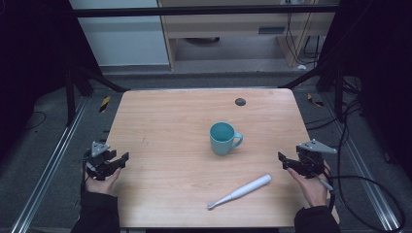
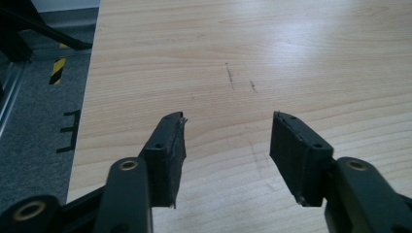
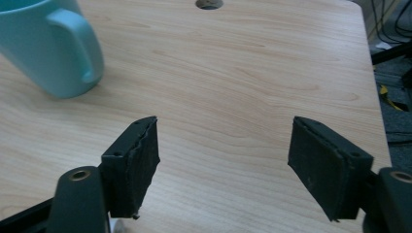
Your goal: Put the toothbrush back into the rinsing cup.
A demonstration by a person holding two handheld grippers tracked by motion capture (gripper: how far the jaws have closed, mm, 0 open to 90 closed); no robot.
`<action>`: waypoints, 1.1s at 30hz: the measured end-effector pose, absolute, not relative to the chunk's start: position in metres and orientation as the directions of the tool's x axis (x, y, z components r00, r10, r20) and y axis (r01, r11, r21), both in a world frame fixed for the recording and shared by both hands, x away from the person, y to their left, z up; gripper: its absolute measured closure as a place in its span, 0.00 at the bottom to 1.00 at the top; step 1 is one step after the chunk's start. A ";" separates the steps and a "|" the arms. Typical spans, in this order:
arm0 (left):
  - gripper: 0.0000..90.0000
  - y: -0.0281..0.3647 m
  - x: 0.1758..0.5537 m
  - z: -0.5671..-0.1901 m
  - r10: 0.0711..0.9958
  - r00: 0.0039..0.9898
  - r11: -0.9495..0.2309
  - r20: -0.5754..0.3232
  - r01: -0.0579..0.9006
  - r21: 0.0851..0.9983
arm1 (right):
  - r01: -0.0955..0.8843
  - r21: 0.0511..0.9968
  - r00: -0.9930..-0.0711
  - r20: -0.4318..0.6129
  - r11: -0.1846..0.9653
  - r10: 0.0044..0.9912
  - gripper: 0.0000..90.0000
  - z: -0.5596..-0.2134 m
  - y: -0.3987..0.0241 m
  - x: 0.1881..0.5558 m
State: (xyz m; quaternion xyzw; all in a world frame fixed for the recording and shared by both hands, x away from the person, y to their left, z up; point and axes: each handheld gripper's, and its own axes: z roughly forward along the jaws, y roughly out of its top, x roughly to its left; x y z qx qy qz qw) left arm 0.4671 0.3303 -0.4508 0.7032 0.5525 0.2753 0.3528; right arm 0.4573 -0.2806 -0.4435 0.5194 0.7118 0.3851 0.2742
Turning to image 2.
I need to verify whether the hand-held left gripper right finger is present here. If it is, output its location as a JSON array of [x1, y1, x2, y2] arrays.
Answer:
[[269, 111, 335, 208]]

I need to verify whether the black metal stand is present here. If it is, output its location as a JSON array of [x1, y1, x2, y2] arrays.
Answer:
[[0, 0, 94, 63]]

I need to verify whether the yellow black hazard tape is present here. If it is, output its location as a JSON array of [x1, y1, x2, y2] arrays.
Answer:
[[49, 43, 70, 86]]

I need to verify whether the black floor tape mark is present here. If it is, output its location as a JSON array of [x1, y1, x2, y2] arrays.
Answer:
[[55, 109, 82, 154]]

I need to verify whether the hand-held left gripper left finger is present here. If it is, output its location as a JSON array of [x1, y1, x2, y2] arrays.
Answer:
[[139, 111, 189, 209]]

